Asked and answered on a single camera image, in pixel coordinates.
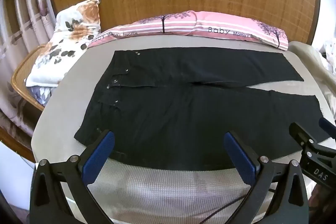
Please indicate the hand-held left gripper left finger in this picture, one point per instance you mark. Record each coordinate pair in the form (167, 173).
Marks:
(101, 148)

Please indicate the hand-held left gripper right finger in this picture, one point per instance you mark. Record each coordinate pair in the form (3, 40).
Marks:
(237, 150)

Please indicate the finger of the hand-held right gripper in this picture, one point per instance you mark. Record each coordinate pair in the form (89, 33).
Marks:
(302, 134)
(328, 127)

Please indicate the black pants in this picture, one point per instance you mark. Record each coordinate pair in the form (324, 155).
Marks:
(183, 121)

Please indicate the grey woven bed mat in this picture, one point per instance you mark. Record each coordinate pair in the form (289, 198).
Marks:
(157, 187)

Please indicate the white crumpled cloth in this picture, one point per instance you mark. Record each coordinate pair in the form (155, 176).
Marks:
(329, 53)

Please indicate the grey patterned cushion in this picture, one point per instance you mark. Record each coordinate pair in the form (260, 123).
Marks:
(42, 94)

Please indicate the wicker chair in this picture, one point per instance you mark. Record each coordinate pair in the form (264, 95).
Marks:
(19, 82)

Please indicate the white floral pillow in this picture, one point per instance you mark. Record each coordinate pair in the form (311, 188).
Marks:
(68, 40)

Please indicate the pink striped pillow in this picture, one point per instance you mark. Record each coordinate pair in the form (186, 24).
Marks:
(141, 27)
(236, 27)

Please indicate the pale patterned curtain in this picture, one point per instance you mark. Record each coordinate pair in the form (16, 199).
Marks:
(23, 16)

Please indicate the brown wooden bed frame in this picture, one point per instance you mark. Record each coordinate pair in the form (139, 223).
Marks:
(15, 142)

